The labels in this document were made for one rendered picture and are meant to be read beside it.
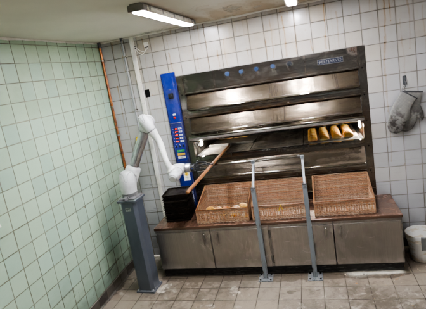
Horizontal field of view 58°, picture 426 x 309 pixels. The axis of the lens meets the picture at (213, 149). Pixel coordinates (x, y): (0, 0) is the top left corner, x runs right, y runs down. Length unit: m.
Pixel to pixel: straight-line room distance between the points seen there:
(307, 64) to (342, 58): 0.34
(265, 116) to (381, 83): 1.16
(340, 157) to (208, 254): 1.70
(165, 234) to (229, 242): 0.68
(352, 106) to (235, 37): 1.37
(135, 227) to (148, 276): 0.54
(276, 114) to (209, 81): 0.80
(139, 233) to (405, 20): 3.23
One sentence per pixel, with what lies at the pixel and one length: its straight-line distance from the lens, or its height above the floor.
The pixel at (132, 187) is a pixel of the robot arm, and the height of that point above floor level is 1.12.
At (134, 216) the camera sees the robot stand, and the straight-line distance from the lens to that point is 3.92.
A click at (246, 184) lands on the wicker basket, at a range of 4.30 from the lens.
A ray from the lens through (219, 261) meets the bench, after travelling 4.16.
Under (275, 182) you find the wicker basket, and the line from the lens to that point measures 4.26.
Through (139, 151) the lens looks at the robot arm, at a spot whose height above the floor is 1.43.
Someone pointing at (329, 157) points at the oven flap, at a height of 1.02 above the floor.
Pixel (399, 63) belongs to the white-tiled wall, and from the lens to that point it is 4.17.
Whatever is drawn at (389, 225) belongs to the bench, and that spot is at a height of 0.48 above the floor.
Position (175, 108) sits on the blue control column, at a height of 1.76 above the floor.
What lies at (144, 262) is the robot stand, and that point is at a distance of 4.11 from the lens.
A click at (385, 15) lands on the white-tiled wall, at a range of 4.16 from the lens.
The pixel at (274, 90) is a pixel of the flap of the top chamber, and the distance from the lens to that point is 4.11.
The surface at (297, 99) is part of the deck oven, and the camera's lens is 4.11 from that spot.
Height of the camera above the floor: 2.08
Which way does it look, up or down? 11 degrees down
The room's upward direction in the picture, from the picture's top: 9 degrees counter-clockwise
